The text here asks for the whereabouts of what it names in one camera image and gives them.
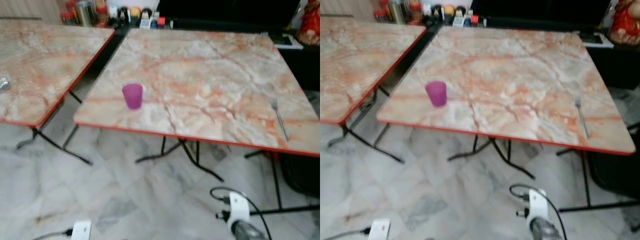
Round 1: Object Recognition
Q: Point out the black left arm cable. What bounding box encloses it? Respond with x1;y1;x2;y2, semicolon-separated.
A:
32;228;74;240
325;227;371;240

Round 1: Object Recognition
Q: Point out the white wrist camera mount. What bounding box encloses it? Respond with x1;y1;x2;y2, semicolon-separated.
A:
227;191;251;227
528;189;549;222
368;218;391;240
71;220;93;240

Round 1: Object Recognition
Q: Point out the black chair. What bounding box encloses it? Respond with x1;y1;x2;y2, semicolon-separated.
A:
586;149;640;202
279;152;321;199

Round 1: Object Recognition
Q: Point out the white paper stack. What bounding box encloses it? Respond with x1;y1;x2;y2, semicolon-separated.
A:
268;32;304;50
579;31;615;49

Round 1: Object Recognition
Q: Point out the red orange figurine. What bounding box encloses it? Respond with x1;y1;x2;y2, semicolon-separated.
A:
610;0;640;47
298;0;321;47

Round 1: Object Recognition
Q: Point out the silver metal canister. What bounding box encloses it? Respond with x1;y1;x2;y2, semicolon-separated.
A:
75;0;97;27
387;0;407;25

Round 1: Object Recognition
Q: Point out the silver metal fork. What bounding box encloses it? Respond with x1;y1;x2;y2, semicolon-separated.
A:
271;98;290;143
574;96;590;140

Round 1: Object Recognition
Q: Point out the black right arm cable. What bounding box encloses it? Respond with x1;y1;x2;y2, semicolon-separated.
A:
509;184;569;240
210;186;274;240

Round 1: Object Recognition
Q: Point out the black television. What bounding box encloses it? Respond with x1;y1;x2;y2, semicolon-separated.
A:
157;0;301;29
470;0;614;27

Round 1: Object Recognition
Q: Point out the marble pattern folding table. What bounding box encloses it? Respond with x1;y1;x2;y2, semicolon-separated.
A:
320;16;427;164
0;19;115;166
376;25;640;213
74;27;321;216

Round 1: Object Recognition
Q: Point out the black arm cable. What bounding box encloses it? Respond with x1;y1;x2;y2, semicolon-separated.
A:
509;184;569;240
325;227;371;240
32;228;74;240
210;186;274;240

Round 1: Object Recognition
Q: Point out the purple plastic cup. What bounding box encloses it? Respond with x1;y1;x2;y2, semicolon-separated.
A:
425;80;448;108
122;83;144;110

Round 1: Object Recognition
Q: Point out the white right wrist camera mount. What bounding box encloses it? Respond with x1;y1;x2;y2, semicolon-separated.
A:
528;189;549;222
227;191;251;227

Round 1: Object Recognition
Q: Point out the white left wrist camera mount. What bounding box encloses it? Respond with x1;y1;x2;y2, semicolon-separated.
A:
71;220;93;240
368;218;391;240

